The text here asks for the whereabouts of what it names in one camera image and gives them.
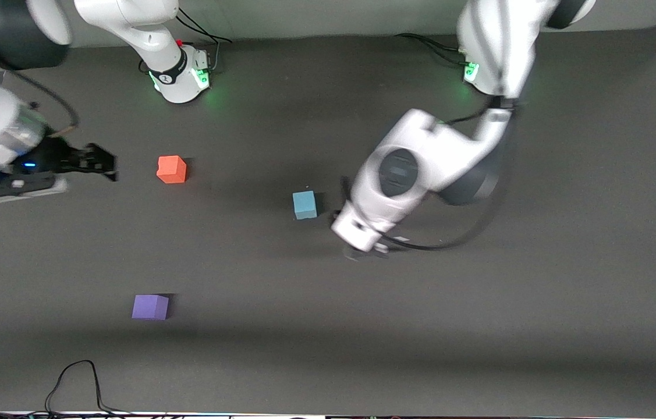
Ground thin black looped cable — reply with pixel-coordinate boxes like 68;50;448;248
42;360;133;417

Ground light blue foam block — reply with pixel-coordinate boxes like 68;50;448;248
292;190;318;221

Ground black left arm base cables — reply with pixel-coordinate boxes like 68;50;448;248
394;33;475;66

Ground purple foam block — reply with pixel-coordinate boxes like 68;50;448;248
132;294;170;321

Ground dark grey table mat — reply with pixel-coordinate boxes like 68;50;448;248
0;20;656;418

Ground black right arm base cables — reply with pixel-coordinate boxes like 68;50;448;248
139;8;234;75

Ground orange foam block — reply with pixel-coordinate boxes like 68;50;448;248
157;155;187;184

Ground black arm base cables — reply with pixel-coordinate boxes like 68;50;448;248
139;8;234;75
394;33;475;66

